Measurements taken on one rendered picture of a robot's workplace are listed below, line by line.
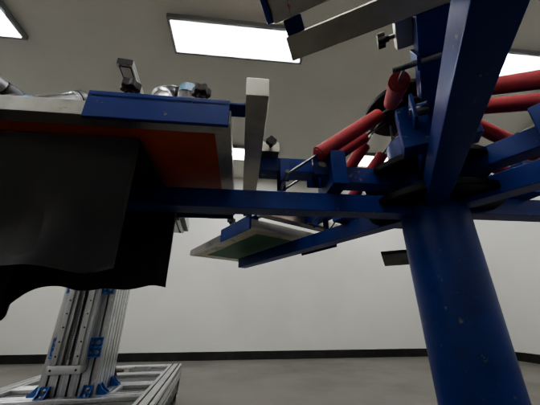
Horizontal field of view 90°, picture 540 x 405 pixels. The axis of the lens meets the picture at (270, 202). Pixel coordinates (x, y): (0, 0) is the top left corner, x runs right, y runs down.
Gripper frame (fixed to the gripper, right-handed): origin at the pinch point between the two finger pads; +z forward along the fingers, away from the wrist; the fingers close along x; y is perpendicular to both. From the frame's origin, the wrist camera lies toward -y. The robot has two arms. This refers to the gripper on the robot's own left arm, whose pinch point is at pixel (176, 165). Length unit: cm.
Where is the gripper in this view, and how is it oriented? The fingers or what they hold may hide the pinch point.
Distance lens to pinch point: 92.7
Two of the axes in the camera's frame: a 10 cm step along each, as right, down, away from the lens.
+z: 0.0, 9.2, -4.0
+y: -1.0, 3.9, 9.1
